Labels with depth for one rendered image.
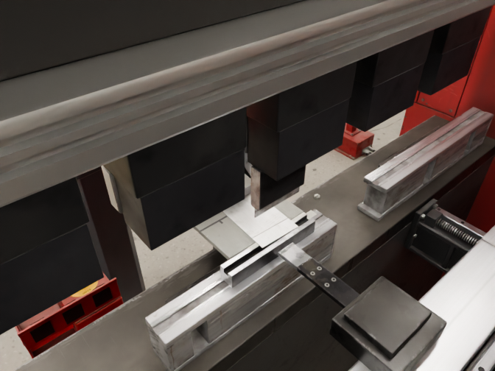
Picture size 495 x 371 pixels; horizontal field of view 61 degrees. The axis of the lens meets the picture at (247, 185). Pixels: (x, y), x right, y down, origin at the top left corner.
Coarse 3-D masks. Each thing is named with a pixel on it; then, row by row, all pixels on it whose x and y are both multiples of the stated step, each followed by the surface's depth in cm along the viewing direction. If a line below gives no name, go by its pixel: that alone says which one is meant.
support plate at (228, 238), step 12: (288, 204) 82; (216, 216) 79; (288, 216) 79; (216, 228) 76; (228, 228) 76; (240, 228) 76; (216, 240) 74; (228, 240) 74; (240, 240) 74; (252, 240) 74; (228, 252) 72
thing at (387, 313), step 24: (312, 264) 69; (336, 288) 65; (384, 288) 62; (360, 312) 59; (384, 312) 59; (408, 312) 59; (432, 312) 60; (336, 336) 60; (360, 336) 57; (384, 336) 56; (408, 336) 56; (432, 336) 57; (360, 360) 58; (384, 360) 54; (408, 360) 54
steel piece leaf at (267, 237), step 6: (282, 222) 77; (288, 222) 77; (270, 228) 76; (276, 228) 76; (282, 228) 76; (288, 228) 76; (294, 228) 76; (264, 234) 75; (270, 234) 75; (276, 234) 75; (282, 234) 75; (258, 240) 74; (264, 240) 74; (270, 240) 74; (264, 246) 73
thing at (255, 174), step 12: (252, 168) 62; (300, 168) 67; (252, 180) 63; (264, 180) 62; (288, 180) 66; (300, 180) 69; (252, 192) 64; (264, 192) 64; (276, 192) 66; (288, 192) 68; (252, 204) 66; (264, 204) 65; (276, 204) 69
